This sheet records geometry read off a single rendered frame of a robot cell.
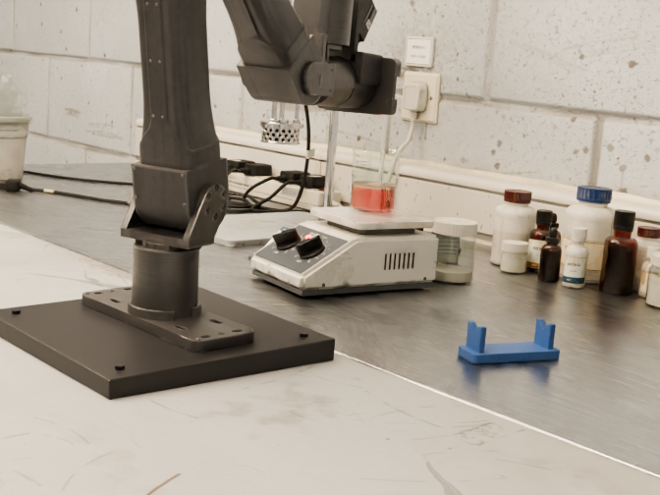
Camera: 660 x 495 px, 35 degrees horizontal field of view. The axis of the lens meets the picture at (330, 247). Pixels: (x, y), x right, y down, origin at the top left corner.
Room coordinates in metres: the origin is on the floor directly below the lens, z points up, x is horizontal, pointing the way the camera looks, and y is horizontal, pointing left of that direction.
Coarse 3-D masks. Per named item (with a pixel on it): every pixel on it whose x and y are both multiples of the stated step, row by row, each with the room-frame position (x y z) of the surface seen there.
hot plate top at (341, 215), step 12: (324, 216) 1.32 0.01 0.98; (336, 216) 1.30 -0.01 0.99; (348, 216) 1.30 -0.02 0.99; (360, 216) 1.31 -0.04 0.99; (372, 216) 1.31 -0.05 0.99; (384, 216) 1.32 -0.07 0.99; (396, 216) 1.33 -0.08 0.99; (408, 216) 1.34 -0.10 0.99; (360, 228) 1.26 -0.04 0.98; (372, 228) 1.26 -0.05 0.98; (384, 228) 1.27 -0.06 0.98; (396, 228) 1.28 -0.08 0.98; (408, 228) 1.29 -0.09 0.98
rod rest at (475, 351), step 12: (468, 324) 1.01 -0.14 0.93; (540, 324) 1.04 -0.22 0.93; (552, 324) 1.03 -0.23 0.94; (468, 336) 1.01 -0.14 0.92; (480, 336) 0.99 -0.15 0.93; (540, 336) 1.04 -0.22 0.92; (552, 336) 1.03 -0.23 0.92; (468, 348) 1.01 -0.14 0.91; (480, 348) 0.99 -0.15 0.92; (492, 348) 1.01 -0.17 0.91; (504, 348) 1.02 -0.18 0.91; (516, 348) 1.02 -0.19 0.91; (528, 348) 1.02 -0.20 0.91; (540, 348) 1.03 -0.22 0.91; (552, 348) 1.03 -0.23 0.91; (468, 360) 0.99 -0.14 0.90; (480, 360) 0.99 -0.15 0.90; (492, 360) 0.99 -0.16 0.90; (504, 360) 1.00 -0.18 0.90; (516, 360) 1.00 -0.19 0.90; (528, 360) 1.01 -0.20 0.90
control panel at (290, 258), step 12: (300, 228) 1.33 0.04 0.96; (324, 240) 1.27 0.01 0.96; (336, 240) 1.26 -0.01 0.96; (264, 252) 1.30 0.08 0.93; (276, 252) 1.29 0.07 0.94; (288, 252) 1.28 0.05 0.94; (324, 252) 1.24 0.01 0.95; (288, 264) 1.25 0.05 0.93; (300, 264) 1.24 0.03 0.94; (312, 264) 1.22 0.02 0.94
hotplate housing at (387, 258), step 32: (320, 224) 1.33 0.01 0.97; (256, 256) 1.31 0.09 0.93; (352, 256) 1.24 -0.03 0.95; (384, 256) 1.27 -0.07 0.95; (416, 256) 1.30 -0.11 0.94; (288, 288) 1.24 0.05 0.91; (320, 288) 1.23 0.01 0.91; (352, 288) 1.25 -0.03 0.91; (384, 288) 1.27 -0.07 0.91; (416, 288) 1.30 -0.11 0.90
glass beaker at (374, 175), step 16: (368, 160) 1.33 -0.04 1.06; (384, 160) 1.33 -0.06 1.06; (352, 176) 1.35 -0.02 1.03; (368, 176) 1.32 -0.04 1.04; (384, 176) 1.33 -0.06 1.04; (352, 192) 1.34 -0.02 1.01; (368, 192) 1.32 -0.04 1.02; (384, 192) 1.33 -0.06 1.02; (352, 208) 1.34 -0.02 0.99; (368, 208) 1.32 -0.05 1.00; (384, 208) 1.33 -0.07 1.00
